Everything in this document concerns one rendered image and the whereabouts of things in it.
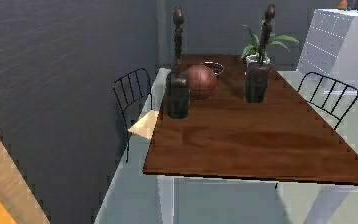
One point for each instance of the brown basketball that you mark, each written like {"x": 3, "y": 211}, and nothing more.
{"x": 201, "y": 81}

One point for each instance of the dark brown bowl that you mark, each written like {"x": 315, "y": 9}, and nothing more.
{"x": 216, "y": 67}

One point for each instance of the dark brown wooden table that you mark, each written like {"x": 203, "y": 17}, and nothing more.
{"x": 240, "y": 140}

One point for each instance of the green fern in white pot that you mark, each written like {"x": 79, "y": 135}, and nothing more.
{"x": 253, "y": 50}

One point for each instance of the white chest of drawers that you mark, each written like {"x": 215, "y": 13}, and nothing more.
{"x": 337, "y": 43}

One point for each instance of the light wooden door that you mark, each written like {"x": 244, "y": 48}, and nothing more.
{"x": 3, "y": 193}

